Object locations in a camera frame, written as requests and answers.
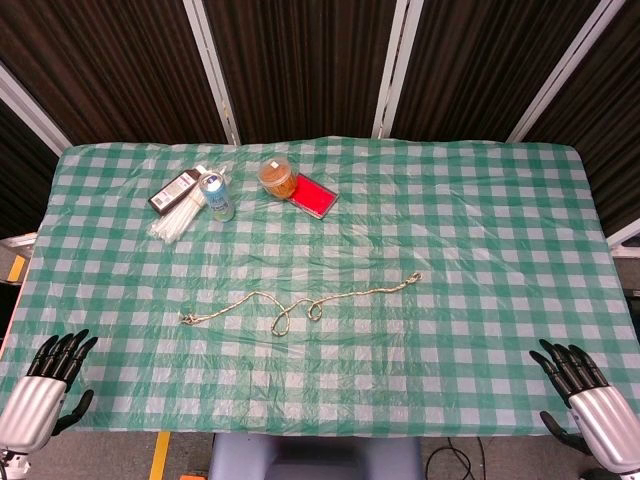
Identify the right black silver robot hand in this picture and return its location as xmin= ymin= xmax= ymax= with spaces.
xmin=528 ymin=338 xmax=640 ymax=474

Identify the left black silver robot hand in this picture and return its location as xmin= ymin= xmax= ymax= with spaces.
xmin=0 ymin=328 xmax=99 ymax=454

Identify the beige braided rope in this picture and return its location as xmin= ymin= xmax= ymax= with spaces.
xmin=180 ymin=271 xmax=424 ymax=336

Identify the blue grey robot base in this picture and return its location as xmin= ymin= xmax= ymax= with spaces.
xmin=207 ymin=433 xmax=422 ymax=480

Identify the grey partition base bar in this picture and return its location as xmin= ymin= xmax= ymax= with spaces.
xmin=606 ymin=217 xmax=640 ymax=260
xmin=0 ymin=232 xmax=39 ymax=287

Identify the green checked plastic tablecloth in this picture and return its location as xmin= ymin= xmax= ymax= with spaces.
xmin=0 ymin=135 xmax=640 ymax=439

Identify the bundle of white straws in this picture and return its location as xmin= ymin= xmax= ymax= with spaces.
xmin=149 ymin=163 xmax=231 ymax=245

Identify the dark brown rectangular box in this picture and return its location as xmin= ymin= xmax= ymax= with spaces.
xmin=147 ymin=168 xmax=201 ymax=217

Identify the blue drink can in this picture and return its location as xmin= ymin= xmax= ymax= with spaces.
xmin=198 ymin=169 xmax=236 ymax=224

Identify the clear jar of rubber bands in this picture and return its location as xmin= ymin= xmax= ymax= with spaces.
xmin=257 ymin=155 xmax=300 ymax=201

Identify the red ink pad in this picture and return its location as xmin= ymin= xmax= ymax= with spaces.
xmin=288 ymin=172 xmax=340 ymax=220

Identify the black floor cable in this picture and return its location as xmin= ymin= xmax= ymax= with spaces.
xmin=423 ymin=436 xmax=497 ymax=480

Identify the white partition post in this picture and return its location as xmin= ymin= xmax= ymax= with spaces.
xmin=182 ymin=0 xmax=240 ymax=145
xmin=505 ymin=0 xmax=627 ymax=143
xmin=372 ymin=0 xmax=412 ymax=140
xmin=0 ymin=63 xmax=69 ymax=154

